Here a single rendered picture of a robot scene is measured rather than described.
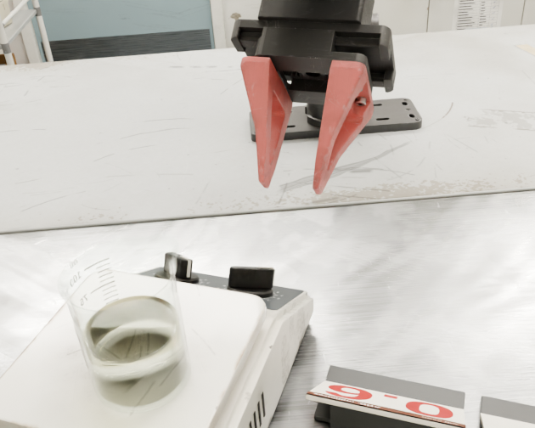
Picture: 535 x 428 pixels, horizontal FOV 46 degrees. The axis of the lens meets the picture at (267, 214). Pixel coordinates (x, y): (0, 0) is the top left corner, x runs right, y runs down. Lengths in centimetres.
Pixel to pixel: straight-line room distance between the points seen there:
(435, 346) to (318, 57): 22
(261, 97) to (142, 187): 30
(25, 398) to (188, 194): 35
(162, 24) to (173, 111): 256
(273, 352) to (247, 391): 4
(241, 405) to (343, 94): 19
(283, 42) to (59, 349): 22
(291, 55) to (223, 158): 32
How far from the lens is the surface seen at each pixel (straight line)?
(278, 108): 44
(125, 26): 341
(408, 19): 288
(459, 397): 44
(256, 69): 41
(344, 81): 39
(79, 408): 34
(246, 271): 43
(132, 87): 93
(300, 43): 40
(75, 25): 346
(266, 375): 38
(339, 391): 41
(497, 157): 71
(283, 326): 39
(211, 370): 34
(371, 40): 41
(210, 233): 59
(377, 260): 54
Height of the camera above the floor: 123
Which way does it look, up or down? 34 degrees down
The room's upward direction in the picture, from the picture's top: 4 degrees counter-clockwise
